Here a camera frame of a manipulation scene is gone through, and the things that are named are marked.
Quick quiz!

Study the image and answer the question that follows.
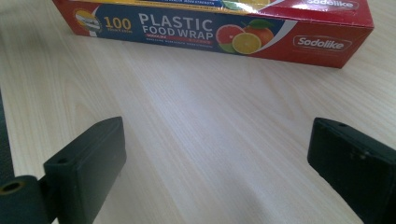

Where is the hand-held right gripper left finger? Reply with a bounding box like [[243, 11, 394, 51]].
[[43, 116, 127, 224]]

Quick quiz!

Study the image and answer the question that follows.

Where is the red plastic wrap box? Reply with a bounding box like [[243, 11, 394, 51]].
[[51, 0, 375, 69]]

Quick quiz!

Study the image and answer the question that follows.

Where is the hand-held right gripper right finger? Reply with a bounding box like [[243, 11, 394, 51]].
[[306, 117, 396, 224]]

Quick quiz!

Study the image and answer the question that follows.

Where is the dark mat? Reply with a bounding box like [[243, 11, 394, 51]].
[[0, 90, 16, 188]]

